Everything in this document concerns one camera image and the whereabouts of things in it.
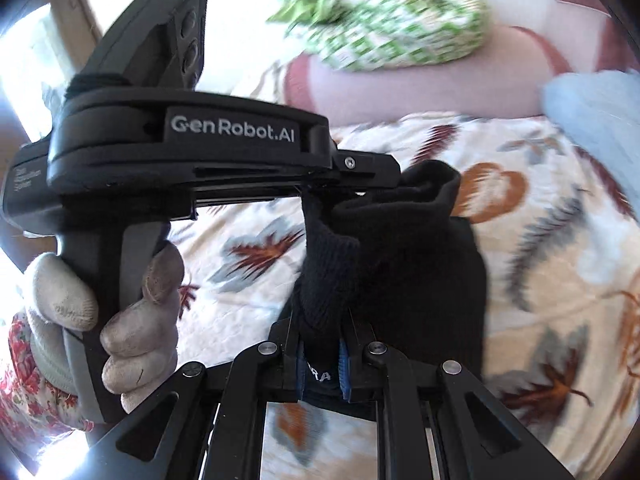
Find person's left hand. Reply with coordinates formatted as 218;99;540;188
24;244;187;412

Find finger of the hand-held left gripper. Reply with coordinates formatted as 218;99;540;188
299;147;402;197

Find person's left forearm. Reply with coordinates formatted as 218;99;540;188
0;310;81;433

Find green checked quilt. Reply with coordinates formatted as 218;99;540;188
267;0;493;73

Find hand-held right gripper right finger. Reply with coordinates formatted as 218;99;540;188
338;309;576;480

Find leaf print blanket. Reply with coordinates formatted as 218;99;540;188
170;110;640;480

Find pink upholstered headboard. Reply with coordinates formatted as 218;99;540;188
285;0;640;126

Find black pants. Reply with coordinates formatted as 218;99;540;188
291;160;490;418

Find light blue cloth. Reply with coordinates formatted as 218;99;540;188
542;70;640;206

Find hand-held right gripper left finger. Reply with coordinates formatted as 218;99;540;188
87;309;308;480

